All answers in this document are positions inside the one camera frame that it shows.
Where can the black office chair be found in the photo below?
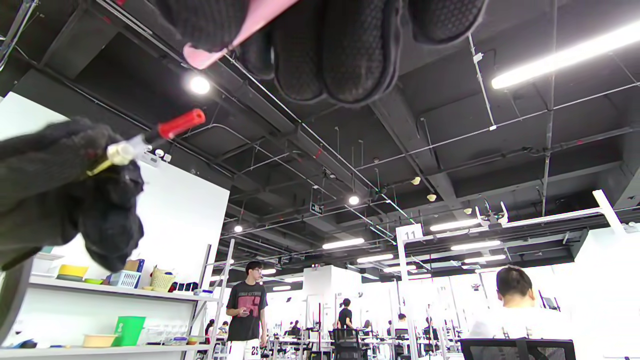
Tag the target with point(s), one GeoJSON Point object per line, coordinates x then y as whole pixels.
{"type": "Point", "coordinates": [346, 344]}

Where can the beige bowl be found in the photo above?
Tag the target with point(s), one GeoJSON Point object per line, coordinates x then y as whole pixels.
{"type": "Point", "coordinates": [99, 340]}

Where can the clear plastic containers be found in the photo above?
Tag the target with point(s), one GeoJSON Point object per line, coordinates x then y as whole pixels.
{"type": "Point", "coordinates": [165, 334]}

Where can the hanging dark ceiling sign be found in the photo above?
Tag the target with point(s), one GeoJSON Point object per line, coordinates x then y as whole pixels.
{"type": "Point", "coordinates": [316, 207]}

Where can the long bright ceiling light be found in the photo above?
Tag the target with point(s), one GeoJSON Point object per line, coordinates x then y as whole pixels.
{"type": "Point", "coordinates": [565, 56]}

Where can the silver metal ladder frame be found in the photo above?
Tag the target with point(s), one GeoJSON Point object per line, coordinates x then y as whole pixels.
{"type": "Point", "coordinates": [220, 280]}

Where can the blue plastic basket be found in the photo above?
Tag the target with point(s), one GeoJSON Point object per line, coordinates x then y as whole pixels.
{"type": "Point", "coordinates": [124, 279]}

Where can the group of ceiling tube lights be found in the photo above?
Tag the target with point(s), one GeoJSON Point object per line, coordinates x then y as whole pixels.
{"type": "Point", "coordinates": [475, 245]}

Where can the pink strip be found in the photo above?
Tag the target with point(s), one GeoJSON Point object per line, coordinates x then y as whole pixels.
{"type": "Point", "coordinates": [250, 25]}

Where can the person's right hand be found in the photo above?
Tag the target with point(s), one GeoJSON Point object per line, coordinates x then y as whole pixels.
{"type": "Point", "coordinates": [345, 50]}

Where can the white frame with number sign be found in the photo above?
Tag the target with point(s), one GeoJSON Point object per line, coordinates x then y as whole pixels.
{"type": "Point", "coordinates": [550, 217]}

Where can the green shallow dish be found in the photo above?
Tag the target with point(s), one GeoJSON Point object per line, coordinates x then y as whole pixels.
{"type": "Point", "coordinates": [93, 281]}

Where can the cream woven basket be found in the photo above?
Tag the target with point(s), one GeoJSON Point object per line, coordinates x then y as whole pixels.
{"type": "Point", "coordinates": [162, 280]}

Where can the green plastic bucket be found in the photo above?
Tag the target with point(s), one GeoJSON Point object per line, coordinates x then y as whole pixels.
{"type": "Point", "coordinates": [128, 331]}

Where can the brown cardboard box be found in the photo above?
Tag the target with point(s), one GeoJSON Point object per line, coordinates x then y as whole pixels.
{"type": "Point", "coordinates": [132, 265]}

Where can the white shelf unit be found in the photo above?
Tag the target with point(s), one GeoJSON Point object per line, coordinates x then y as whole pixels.
{"type": "Point", "coordinates": [100, 305]}

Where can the yellow bowl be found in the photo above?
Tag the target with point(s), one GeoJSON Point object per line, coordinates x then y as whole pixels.
{"type": "Point", "coordinates": [73, 270]}

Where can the person's left hand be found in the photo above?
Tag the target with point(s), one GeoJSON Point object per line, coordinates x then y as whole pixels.
{"type": "Point", "coordinates": [45, 190]}

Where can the black mesh chair back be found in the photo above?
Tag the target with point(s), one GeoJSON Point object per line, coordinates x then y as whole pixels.
{"type": "Point", "coordinates": [500, 350]}

